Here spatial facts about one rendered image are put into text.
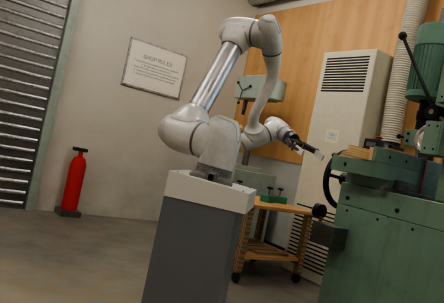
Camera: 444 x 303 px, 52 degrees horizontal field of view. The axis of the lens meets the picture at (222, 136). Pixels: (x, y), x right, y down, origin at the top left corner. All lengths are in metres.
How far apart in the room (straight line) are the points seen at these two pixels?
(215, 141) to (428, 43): 0.94
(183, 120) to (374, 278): 0.99
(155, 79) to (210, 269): 2.98
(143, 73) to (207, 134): 2.67
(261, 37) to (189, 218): 0.92
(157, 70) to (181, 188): 2.85
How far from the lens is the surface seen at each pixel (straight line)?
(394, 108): 3.52
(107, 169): 4.45
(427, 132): 1.79
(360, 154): 1.77
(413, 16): 3.71
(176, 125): 2.00
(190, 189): 1.82
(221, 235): 1.82
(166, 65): 4.63
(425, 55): 2.04
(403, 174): 1.92
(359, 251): 1.89
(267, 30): 2.20
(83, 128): 4.33
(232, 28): 2.27
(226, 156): 1.88
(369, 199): 1.87
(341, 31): 4.30
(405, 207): 1.77
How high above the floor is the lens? 0.81
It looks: 2 degrees up
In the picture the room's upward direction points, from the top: 12 degrees clockwise
